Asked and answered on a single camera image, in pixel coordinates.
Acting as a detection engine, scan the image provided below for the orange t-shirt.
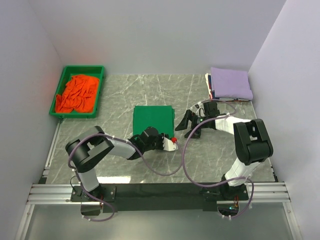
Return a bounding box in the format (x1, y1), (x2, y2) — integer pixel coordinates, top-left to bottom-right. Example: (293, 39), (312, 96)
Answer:
(55, 74), (100, 114)

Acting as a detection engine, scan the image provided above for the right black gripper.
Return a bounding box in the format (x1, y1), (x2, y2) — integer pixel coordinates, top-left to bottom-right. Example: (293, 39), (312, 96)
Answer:
(175, 109), (210, 139)

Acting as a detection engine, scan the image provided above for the aluminium rail frame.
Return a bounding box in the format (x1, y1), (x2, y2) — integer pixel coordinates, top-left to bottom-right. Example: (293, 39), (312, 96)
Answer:
(18, 129), (302, 240)

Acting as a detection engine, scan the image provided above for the black base beam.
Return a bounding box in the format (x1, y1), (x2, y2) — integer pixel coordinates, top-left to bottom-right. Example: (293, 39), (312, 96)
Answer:
(69, 182), (251, 216)

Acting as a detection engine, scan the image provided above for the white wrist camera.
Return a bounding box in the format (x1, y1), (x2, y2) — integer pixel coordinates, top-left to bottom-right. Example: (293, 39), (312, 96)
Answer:
(190, 102), (205, 117)
(162, 137), (177, 152)

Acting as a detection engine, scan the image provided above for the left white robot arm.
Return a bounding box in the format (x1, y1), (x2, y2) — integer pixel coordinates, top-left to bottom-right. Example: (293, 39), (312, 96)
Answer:
(65, 126), (170, 201)

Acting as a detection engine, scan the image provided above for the green t-shirt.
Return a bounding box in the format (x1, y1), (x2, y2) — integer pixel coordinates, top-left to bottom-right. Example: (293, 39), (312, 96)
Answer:
(132, 105), (175, 138)

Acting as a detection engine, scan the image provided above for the stack of folded shirts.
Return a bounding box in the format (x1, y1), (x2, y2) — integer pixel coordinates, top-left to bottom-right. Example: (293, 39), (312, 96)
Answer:
(205, 73), (215, 99)

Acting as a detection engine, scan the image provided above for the green plastic bin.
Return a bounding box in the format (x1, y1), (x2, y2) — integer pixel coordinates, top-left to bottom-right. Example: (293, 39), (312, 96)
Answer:
(49, 65), (105, 119)

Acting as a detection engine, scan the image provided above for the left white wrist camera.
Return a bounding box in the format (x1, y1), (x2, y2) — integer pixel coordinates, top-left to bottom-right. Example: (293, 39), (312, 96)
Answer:
(162, 137), (177, 152)

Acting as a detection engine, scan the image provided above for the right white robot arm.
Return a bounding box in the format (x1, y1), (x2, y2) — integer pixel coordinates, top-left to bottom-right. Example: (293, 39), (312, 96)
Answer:
(175, 99), (274, 200)

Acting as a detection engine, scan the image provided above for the folded purple t-shirt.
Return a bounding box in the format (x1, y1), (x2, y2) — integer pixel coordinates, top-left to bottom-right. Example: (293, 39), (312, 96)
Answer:
(210, 67), (253, 101)

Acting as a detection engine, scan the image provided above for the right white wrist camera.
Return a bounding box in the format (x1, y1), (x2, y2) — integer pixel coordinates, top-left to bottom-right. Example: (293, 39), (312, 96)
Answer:
(190, 102), (205, 117)

